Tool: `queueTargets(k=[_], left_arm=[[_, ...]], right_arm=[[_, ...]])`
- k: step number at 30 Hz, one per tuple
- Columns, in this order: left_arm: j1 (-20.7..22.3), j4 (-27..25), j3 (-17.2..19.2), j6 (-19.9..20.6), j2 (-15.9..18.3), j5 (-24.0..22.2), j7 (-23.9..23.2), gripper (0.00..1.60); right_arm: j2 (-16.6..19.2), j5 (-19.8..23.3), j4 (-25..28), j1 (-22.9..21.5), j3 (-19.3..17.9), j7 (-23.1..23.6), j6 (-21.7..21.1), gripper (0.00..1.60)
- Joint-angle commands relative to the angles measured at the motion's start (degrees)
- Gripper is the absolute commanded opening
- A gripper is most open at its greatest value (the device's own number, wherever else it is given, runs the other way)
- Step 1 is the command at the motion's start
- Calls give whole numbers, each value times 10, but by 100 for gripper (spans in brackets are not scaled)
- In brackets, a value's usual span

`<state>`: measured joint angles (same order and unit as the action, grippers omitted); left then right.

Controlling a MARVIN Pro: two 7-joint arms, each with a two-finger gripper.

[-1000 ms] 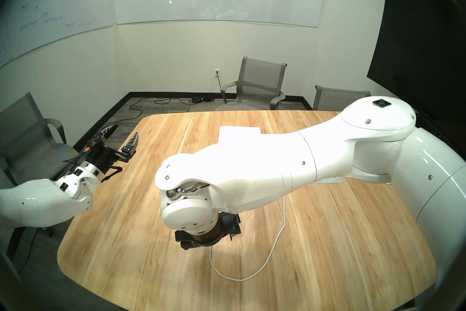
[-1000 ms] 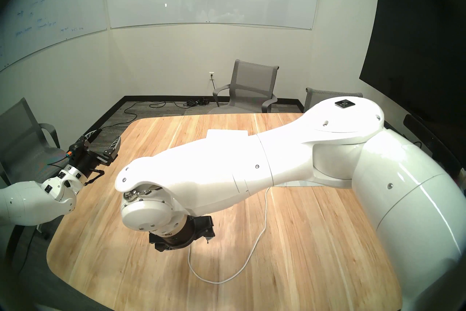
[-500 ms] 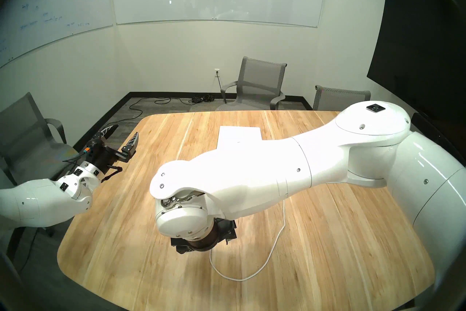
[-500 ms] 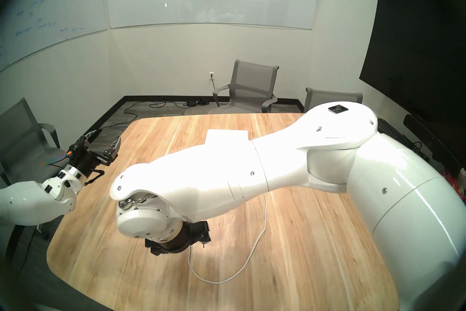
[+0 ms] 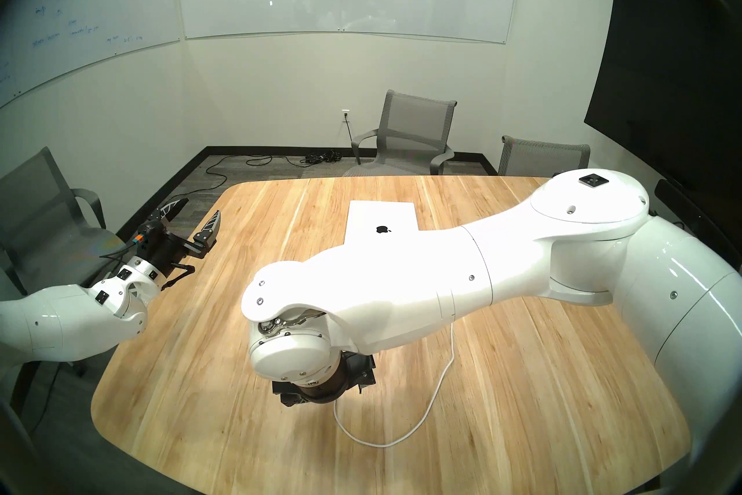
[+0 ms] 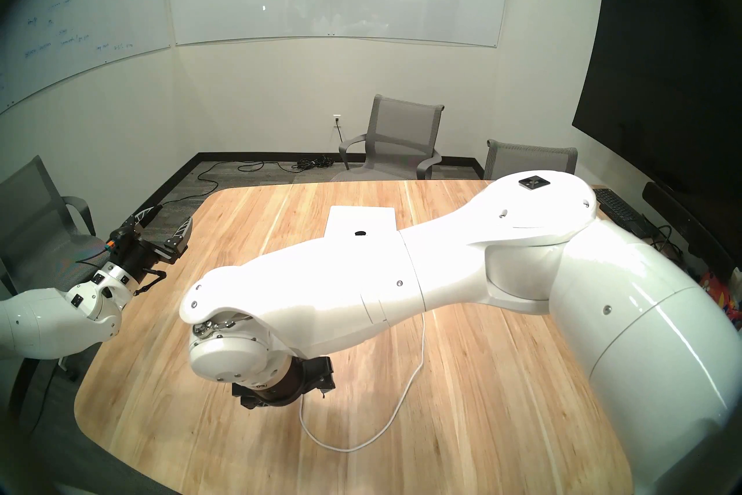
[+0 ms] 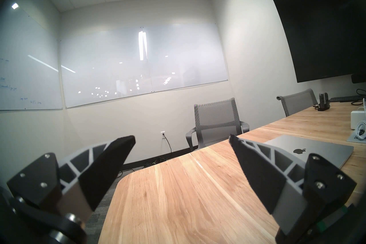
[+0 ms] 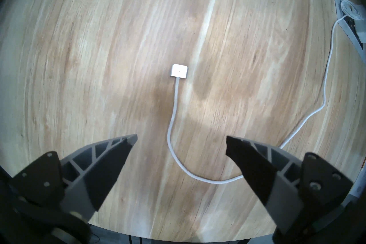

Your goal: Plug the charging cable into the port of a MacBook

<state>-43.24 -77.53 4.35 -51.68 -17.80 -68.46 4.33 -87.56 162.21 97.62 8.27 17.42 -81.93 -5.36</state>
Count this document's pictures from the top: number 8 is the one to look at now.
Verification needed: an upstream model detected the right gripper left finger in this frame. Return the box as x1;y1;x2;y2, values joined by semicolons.
11;134;138;222

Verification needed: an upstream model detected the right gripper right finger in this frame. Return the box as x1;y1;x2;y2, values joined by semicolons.
225;135;353;236

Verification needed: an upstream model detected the white MagSafe charging cable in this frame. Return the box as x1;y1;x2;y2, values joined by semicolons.
167;0;366;184

